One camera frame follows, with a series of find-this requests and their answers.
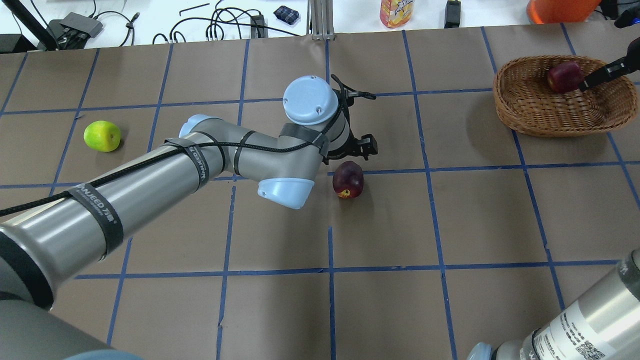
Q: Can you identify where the black power adapter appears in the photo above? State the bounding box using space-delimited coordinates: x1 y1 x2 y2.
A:
443 0 462 28

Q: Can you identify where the woven wicker basket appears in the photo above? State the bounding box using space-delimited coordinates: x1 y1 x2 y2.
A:
493 55 639 138

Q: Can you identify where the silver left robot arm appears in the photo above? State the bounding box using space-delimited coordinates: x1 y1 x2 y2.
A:
0 74 378 360

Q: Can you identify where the red apple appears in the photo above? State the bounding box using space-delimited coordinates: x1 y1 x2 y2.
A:
546 60 585 94

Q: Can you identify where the aluminium frame post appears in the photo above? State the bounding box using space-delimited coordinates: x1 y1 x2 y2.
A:
308 0 336 41

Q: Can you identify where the orange juice bottle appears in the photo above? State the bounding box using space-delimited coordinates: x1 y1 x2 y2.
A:
379 0 415 28

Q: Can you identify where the green apple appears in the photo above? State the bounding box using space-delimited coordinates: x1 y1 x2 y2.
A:
83 120 122 153

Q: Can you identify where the dark purple apple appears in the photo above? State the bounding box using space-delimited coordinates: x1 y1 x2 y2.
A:
332 161 364 199

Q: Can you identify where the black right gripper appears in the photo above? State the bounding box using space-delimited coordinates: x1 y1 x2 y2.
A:
580 4 640 92

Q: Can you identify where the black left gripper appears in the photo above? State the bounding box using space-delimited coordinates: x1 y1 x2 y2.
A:
322 74 378 165

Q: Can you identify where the orange round container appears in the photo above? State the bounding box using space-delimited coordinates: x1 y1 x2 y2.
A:
526 0 601 24

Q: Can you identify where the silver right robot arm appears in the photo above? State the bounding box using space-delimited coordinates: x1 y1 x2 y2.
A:
468 39 639 360

